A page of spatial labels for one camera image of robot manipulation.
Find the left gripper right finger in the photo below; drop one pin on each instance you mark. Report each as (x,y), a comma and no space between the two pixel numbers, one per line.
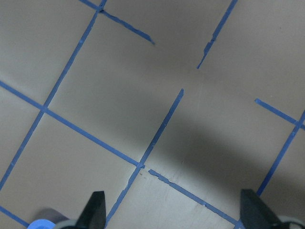
(255,214)

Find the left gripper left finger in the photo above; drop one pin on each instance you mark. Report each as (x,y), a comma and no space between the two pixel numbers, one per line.
(93,215)

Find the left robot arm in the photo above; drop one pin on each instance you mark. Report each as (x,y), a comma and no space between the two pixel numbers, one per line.
(48,223)

